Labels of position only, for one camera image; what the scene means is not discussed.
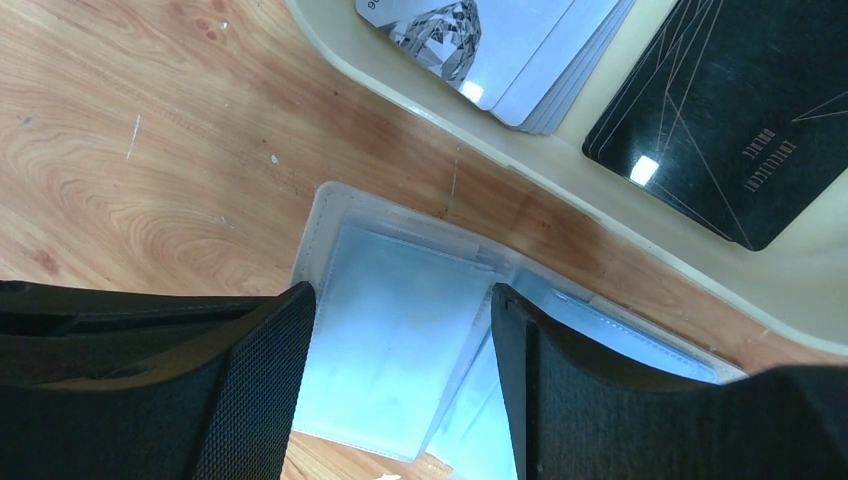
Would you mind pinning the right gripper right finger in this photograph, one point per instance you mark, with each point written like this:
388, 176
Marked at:
580, 410

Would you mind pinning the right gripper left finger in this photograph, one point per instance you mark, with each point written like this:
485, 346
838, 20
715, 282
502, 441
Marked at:
114, 385

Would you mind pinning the white leather card holder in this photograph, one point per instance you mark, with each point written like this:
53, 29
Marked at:
401, 360

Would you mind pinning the black card in tray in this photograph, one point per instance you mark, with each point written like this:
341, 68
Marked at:
735, 114

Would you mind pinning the beige oval tray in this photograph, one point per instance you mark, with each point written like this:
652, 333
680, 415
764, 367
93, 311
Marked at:
796, 287

